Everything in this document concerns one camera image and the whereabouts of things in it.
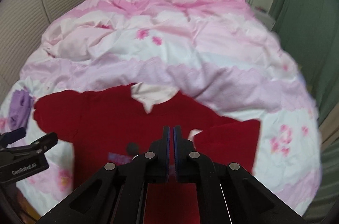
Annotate red small sweater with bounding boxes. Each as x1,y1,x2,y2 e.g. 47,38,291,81
32,82,261,224

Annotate purple small garment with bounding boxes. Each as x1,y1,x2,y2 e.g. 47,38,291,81
8,89,33,131

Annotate pink floral duvet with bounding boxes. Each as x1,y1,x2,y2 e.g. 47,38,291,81
1,0,321,215

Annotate white louvred wardrobe door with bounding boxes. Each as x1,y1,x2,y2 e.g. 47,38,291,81
1,0,84,100

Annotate green curtain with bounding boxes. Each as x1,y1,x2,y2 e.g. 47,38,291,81
270,0,338,223

